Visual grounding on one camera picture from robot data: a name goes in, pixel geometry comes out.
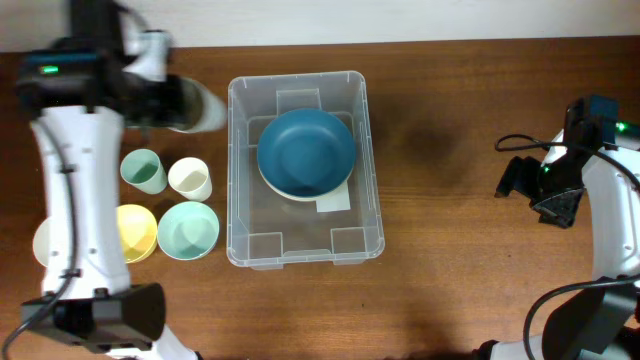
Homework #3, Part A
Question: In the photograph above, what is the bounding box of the yellow small bowl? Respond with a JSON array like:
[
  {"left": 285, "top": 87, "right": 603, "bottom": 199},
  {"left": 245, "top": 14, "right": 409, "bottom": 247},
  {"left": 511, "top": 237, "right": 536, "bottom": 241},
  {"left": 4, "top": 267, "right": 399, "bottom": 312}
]
[{"left": 117, "top": 204, "right": 158, "bottom": 264}]

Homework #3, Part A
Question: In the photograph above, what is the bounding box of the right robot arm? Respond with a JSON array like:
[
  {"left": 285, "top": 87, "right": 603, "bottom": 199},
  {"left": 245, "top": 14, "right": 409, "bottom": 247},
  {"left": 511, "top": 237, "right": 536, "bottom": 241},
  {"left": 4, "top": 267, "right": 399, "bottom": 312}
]
[{"left": 472, "top": 95, "right": 639, "bottom": 360}]

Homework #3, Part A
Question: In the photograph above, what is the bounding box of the blue plate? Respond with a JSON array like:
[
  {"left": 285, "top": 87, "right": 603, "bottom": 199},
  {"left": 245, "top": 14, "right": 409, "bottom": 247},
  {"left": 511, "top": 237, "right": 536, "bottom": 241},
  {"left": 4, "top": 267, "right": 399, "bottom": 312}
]
[{"left": 256, "top": 108, "right": 356, "bottom": 196}]

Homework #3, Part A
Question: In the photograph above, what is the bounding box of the cream plate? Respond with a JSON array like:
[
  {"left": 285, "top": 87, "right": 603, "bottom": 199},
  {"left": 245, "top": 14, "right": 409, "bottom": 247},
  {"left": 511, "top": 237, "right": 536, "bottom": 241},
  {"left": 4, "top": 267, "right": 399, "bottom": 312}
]
[{"left": 258, "top": 166, "right": 353, "bottom": 202}]

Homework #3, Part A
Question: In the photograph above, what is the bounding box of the white small bowl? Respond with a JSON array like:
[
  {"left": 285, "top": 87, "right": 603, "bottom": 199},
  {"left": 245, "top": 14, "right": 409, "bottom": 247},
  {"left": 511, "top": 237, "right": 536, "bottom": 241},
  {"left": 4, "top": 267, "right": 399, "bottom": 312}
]
[{"left": 32, "top": 218, "right": 51, "bottom": 267}]

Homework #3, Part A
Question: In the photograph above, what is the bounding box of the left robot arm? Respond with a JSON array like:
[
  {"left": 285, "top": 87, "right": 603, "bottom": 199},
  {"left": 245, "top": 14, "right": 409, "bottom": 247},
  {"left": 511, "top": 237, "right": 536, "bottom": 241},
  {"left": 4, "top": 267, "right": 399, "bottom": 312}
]
[{"left": 16, "top": 0, "right": 227, "bottom": 359}]

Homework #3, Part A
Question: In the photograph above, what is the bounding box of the green small bowl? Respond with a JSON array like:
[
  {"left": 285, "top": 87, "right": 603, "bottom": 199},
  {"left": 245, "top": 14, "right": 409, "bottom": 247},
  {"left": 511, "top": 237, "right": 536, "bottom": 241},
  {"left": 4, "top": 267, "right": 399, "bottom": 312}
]
[{"left": 157, "top": 201, "right": 220, "bottom": 261}]

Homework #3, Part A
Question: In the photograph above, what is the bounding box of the green plastic cup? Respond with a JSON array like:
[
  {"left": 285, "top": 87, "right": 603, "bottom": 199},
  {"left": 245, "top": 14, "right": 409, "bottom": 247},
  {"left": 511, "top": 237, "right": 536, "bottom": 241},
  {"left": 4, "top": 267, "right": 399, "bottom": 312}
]
[{"left": 120, "top": 149, "right": 168, "bottom": 195}]

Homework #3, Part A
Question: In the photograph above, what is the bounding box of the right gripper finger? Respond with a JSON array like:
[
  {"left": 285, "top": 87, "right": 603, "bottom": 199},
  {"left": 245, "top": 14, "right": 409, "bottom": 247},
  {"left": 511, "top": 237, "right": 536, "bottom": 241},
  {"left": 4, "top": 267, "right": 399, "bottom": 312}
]
[
  {"left": 530, "top": 188, "right": 585, "bottom": 229},
  {"left": 495, "top": 156, "right": 541, "bottom": 198}
]

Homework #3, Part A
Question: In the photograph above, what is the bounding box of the clear plastic storage bin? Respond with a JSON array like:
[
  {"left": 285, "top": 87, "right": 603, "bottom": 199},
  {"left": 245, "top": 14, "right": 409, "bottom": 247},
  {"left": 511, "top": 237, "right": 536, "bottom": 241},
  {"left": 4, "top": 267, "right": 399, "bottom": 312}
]
[{"left": 226, "top": 71, "right": 385, "bottom": 270}]

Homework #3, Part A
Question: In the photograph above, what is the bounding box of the grey plastic cup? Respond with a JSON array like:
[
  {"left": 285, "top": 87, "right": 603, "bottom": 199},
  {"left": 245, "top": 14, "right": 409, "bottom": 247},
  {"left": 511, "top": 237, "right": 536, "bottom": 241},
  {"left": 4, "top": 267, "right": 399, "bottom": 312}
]
[{"left": 171, "top": 77, "right": 227, "bottom": 134}]

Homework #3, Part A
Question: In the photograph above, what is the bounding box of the cream plastic cup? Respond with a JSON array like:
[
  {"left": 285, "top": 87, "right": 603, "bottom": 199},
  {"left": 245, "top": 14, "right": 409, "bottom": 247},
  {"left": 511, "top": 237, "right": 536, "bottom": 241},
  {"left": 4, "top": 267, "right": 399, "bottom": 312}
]
[{"left": 168, "top": 157, "right": 212, "bottom": 202}]

